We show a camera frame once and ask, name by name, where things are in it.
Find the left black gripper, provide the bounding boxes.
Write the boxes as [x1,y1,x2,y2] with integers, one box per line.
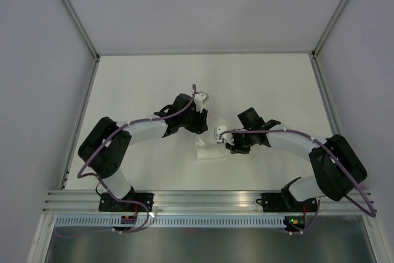
[180,104,208,135]

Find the white cloth napkin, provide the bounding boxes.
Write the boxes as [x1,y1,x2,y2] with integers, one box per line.
[195,118,231,161]

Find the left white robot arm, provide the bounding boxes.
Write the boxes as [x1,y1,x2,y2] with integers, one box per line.
[77,92,209,211]

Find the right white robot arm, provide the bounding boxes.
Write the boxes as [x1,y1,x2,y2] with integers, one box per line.
[216,107,368,211]

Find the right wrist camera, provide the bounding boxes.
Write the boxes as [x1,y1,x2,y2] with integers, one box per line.
[214,125,233,145]

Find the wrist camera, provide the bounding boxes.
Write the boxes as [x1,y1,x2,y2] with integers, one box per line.
[214,125,233,145]
[194,92,209,113]

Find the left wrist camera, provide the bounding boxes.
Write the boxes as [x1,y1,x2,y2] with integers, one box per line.
[194,92,209,113]

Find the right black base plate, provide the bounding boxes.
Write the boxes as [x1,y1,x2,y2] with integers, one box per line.
[255,192,317,213]

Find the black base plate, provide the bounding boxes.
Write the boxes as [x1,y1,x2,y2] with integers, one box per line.
[98,192,154,212]
[255,192,317,213]

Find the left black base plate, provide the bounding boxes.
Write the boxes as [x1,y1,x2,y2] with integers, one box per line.
[98,192,154,212]

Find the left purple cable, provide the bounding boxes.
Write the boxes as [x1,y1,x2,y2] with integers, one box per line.
[76,83,198,239]

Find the aluminium mounting rail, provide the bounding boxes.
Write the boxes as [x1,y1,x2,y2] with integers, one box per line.
[41,189,379,214]

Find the white slotted cable duct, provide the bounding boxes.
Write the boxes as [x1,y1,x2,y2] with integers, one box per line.
[55,214,285,229]

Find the right aluminium frame post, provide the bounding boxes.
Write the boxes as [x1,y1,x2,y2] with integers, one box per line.
[310,0,350,59]

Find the aluminium frame post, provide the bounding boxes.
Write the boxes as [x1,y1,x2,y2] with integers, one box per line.
[310,0,350,59]
[42,0,100,60]

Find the left aluminium frame post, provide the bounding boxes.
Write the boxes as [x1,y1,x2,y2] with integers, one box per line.
[42,0,100,60]

